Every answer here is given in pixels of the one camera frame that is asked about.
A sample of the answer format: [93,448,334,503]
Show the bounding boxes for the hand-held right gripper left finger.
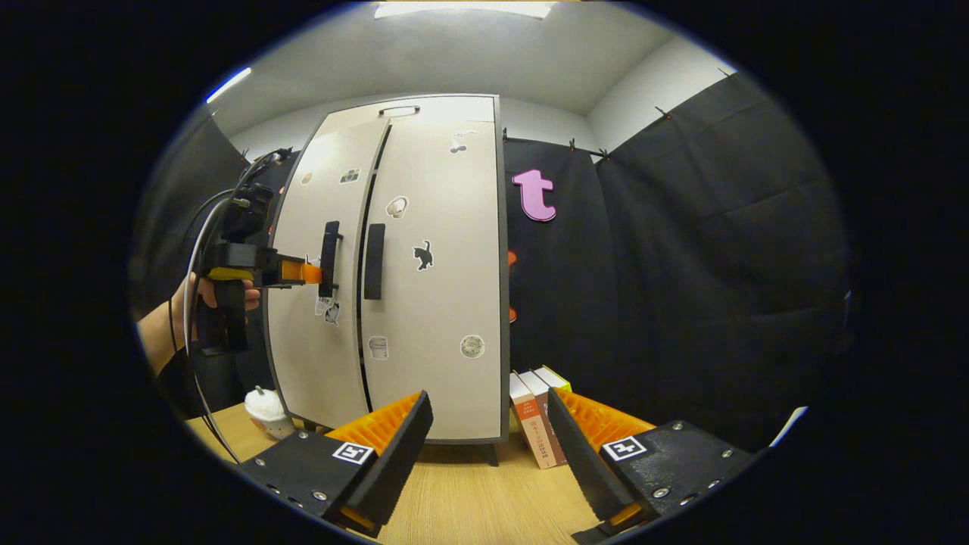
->
[241,391,438,540]

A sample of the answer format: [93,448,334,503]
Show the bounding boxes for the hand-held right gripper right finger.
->
[547,388,758,543]

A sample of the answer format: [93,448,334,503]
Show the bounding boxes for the black door handle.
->
[318,220,343,298]
[363,223,386,301]

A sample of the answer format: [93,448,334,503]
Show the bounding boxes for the white shoe cabinet door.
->
[265,121,391,431]
[357,121,502,442]

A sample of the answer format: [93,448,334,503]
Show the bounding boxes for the white shoe cabinet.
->
[263,93,510,464]

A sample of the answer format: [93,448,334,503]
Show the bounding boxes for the white cabinet drawer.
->
[324,95,497,129]

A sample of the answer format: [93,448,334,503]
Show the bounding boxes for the orange and white book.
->
[509,371,559,470]

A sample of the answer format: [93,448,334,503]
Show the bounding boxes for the dark red book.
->
[525,369,570,467]

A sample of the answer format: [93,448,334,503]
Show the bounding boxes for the yellow book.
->
[534,366,574,394]

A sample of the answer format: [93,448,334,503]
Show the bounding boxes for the ceiling light panel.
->
[373,0,557,20]
[206,67,253,105]

